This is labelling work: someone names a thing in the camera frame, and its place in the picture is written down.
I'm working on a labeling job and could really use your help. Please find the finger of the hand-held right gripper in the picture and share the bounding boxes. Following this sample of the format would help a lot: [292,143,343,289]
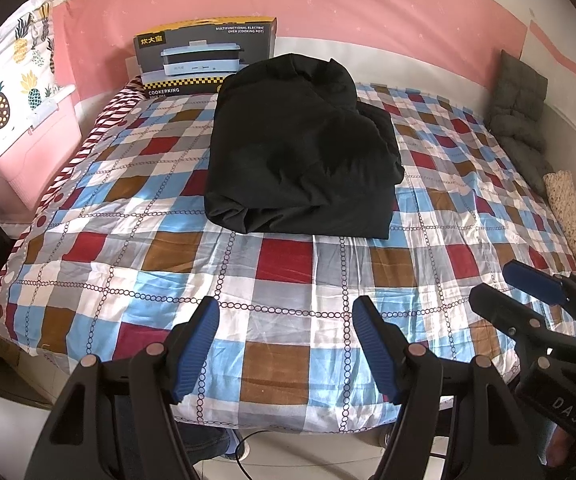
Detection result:
[469,284,570,357]
[502,259,576,311]

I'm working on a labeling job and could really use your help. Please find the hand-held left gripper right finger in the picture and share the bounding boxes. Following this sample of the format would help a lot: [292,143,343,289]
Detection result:
[350,295,551,480]

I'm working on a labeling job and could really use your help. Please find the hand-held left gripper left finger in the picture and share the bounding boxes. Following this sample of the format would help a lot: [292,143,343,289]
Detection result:
[42,296,221,480]

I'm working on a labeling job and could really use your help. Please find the black padded jacket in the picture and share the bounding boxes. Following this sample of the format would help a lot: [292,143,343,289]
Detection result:
[203,52,403,240]

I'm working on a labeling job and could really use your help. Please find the person's right hand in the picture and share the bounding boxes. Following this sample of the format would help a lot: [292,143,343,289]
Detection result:
[548,435,576,467]

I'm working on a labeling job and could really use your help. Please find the beige floral pillow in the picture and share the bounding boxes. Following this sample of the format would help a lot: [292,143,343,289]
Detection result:
[542,171,576,286]

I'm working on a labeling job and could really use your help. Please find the person's leg in jeans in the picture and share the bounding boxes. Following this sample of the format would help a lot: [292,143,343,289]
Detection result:
[180,422,231,461]

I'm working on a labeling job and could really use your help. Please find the checkered bed sheet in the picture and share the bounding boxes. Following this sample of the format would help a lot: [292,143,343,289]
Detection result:
[0,77,576,433]

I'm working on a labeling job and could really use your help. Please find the white blue sneaker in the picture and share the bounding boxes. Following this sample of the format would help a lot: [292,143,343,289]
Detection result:
[220,432,245,461]

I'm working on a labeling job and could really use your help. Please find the grey quilted cushion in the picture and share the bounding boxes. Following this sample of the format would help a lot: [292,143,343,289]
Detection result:
[486,50,555,196]

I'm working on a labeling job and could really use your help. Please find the pink storage box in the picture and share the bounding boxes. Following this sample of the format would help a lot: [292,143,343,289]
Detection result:
[0,85,88,223]

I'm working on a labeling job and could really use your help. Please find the red white patterned sheet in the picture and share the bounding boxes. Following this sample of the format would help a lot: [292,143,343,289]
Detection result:
[0,77,146,321]

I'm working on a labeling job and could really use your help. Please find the black appliance carton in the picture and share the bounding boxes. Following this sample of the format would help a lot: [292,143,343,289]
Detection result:
[134,16,277,99]

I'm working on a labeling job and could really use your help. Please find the pineapple print cloth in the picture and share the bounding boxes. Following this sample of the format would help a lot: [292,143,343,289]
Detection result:
[0,0,76,178]

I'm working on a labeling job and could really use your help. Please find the black cable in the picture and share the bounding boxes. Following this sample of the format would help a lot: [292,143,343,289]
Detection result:
[230,430,269,463]

